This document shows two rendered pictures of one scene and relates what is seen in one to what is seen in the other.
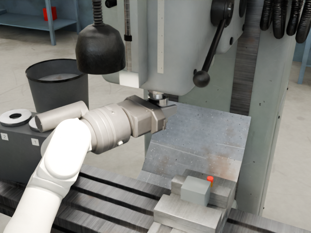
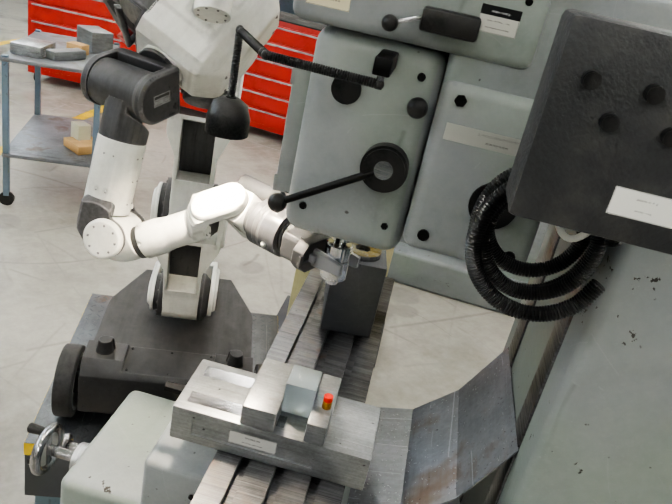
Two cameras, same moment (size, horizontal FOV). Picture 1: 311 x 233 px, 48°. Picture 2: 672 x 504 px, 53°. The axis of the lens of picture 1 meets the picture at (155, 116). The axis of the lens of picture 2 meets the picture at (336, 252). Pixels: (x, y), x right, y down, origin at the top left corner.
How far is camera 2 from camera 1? 1.09 m
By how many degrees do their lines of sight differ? 62
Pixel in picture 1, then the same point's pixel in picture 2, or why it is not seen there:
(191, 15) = (304, 136)
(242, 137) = (487, 468)
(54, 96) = not seen: hidden behind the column
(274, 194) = not seen: outside the picture
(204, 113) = (505, 401)
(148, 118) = (295, 244)
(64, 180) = (191, 216)
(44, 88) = not seen: hidden behind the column
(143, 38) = (292, 143)
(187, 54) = (295, 177)
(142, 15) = (295, 119)
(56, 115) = (251, 183)
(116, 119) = (270, 218)
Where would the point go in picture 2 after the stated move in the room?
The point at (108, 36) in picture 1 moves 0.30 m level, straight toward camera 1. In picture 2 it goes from (217, 103) to (9, 83)
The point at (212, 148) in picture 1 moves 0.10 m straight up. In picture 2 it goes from (464, 452) to (480, 408)
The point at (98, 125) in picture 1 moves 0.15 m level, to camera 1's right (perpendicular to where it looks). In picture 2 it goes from (254, 209) to (266, 247)
